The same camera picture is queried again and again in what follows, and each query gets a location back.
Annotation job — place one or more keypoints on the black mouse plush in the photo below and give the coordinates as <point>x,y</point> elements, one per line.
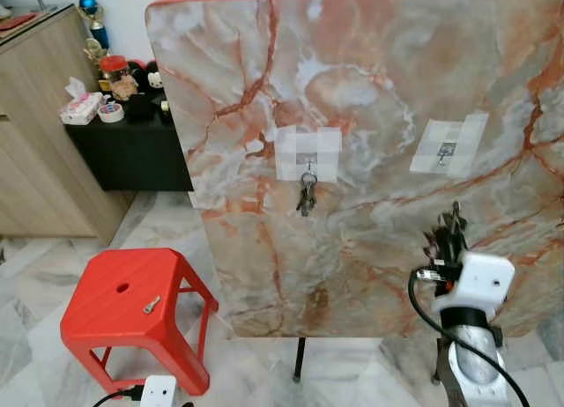
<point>148,77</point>

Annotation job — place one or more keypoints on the grey hung key bunch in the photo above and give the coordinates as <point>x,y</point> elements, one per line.
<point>307,196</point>

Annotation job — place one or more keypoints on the small gold trophy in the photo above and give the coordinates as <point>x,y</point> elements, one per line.
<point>95,55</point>

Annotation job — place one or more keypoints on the pink tissue pack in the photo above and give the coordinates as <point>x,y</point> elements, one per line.
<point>81,107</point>

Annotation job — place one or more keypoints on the blue and gold trophy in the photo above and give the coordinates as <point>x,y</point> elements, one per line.
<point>91,15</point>

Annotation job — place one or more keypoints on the red envelope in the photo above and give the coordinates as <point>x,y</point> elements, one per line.
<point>16,21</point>

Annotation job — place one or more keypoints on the black table leg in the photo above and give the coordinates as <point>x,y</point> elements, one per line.
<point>300,358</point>
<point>436,358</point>

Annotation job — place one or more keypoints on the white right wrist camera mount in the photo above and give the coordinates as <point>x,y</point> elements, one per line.
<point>480,284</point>

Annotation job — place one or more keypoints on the white tape roll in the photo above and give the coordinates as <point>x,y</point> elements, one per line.
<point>103,114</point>

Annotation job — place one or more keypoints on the black low console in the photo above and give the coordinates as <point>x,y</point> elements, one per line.
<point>132,156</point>

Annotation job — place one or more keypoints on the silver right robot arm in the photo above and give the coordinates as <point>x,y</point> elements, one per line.
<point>480,363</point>

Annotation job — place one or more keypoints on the red plastic stool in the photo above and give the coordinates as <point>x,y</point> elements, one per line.
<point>119,310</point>

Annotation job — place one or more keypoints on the marble table top red rim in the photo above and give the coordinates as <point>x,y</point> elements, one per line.
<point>370,248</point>

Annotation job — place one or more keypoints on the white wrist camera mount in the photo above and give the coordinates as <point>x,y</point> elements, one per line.
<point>480,284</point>
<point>159,392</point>

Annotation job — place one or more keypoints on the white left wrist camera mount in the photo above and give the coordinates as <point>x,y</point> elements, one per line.
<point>159,392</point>

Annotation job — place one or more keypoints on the taped metal hook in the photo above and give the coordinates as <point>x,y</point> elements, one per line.
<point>449,147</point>
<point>308,151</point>

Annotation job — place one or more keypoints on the light wooden cabinet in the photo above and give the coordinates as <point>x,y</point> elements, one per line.
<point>44,143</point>

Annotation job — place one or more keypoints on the red-lidded clear jar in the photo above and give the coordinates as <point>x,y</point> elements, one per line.
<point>117,77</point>

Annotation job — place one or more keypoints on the black wallet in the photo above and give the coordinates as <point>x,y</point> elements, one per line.
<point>141,107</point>

